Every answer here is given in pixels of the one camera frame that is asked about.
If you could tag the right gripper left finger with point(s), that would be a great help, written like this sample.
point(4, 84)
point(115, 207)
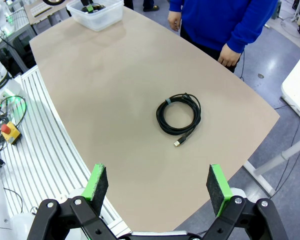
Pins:
point(97, 190)

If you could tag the person in blue hoodie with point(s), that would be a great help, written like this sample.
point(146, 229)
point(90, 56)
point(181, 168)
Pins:
point(215, 20)

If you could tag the person's left hand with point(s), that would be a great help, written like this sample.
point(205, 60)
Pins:
point(229, 56)

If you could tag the white table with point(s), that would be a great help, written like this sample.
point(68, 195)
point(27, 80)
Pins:
point(297, 87)

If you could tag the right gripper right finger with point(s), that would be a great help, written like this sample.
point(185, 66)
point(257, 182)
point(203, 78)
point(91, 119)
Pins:
point(217, 190)

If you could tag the person's right hand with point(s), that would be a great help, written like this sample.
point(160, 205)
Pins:
point(175, 21)

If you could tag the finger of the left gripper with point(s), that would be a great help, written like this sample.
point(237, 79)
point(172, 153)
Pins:
point(90, 9)

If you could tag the person's left forearm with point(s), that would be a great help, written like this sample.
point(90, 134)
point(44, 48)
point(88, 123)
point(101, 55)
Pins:
point(250, 32)

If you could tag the yellow emergency stop button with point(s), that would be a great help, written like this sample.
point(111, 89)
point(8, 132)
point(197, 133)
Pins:
point(13, 135)

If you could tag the clear plastic storage bin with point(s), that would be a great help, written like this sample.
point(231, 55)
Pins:
point(100, 22)

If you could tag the brown side table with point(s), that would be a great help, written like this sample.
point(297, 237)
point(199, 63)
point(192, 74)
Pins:
point(57, 12)

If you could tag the person's right forearm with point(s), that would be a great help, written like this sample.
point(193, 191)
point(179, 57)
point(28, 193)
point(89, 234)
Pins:
point(176, 5)

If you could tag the white keyboard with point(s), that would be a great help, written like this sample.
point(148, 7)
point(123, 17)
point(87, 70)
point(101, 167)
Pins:
point(41, 10)

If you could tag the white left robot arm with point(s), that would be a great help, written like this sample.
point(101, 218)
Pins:
point(0, 70)

